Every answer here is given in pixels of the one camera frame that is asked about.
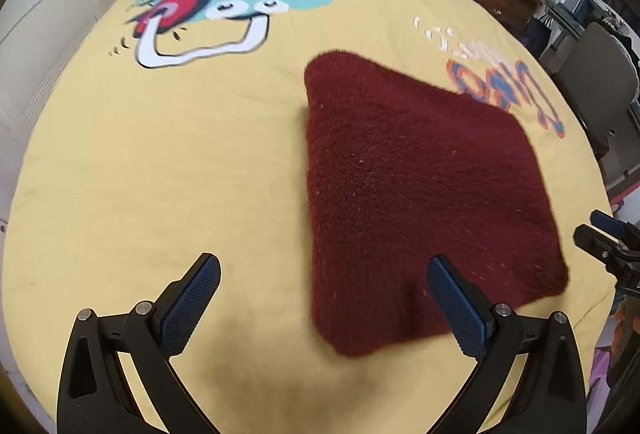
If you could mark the grey chair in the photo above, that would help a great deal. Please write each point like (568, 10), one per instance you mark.
(597, 79)

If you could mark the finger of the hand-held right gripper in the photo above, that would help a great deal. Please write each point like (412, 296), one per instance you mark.
(600, 241)
(607, 220)

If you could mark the yellow cartoon printed bed sheet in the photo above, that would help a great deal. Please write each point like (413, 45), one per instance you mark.
(175, 164)

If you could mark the maroon knit sweater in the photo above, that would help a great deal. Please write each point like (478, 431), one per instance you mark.
(415, 194)

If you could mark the dark blue bag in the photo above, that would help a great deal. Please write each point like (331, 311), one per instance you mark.
(537, 37)

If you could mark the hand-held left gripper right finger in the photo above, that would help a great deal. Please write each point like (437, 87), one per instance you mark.
(457, 301)

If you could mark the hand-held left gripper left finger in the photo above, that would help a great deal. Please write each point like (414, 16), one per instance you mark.
(192, 301)

